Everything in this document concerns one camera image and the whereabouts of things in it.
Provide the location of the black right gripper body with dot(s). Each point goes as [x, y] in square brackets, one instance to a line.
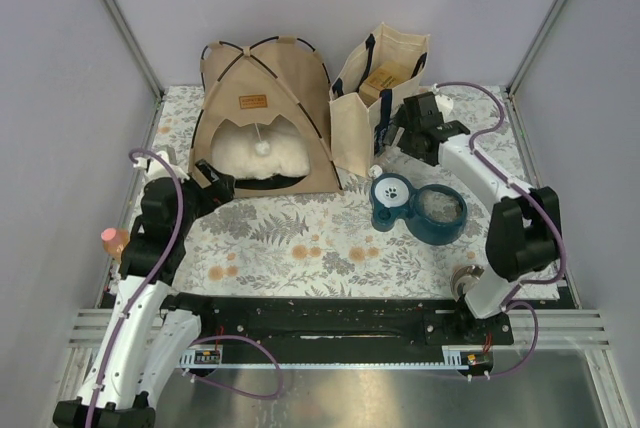
[407, 142]

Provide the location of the cream canvas tote bag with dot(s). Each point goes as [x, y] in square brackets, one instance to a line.
[357, 130]

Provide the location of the teal double pet bowl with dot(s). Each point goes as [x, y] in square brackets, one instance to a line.
[434, 214]

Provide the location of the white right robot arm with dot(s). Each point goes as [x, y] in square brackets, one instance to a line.
[524, 235]

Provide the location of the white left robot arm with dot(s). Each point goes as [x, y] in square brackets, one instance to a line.
[149, 328]

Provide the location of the white pompom toy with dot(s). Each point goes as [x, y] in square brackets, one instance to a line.
[263, 148]

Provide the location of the cream fluffy pillow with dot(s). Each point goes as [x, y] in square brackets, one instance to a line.
[233, 150]

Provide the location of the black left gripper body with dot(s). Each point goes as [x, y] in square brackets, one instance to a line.
[201, 200]

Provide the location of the brown cardboard box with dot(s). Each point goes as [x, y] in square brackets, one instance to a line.
[387, 76]

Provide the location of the aluminium frame rail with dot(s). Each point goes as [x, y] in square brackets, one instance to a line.
[558, 329]

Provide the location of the steel pet bowl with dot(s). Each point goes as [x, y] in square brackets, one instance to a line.
[464, 278]

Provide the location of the beige fabric pet tent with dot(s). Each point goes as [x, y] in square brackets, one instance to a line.
[323, 176]

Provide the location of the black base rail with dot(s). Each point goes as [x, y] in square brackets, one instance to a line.
[271, 321]

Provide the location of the pink cap juice bottle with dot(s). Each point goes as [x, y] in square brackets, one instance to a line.
[115, 241]

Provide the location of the white slotted cable duct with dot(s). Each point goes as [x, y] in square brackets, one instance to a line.
[385, 352]

